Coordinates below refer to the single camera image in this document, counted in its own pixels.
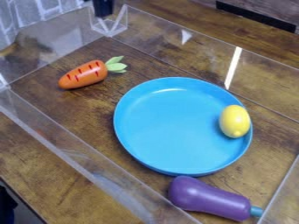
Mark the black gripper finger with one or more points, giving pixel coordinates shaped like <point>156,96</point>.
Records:
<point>103,7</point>

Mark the orange toy carrot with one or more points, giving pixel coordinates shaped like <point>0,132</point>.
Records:
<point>91,73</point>

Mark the blue round tray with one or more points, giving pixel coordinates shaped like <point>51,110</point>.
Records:
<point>166,122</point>

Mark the white patterned curtain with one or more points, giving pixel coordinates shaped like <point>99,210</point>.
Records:
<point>19,13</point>

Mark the yellow toy lemon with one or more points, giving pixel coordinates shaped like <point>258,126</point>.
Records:
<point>234,121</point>

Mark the purple toy eggplant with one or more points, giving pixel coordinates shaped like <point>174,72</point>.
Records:
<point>195,196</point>

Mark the clear acrylic enclosure wall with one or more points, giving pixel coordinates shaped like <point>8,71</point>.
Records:
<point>62,159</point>

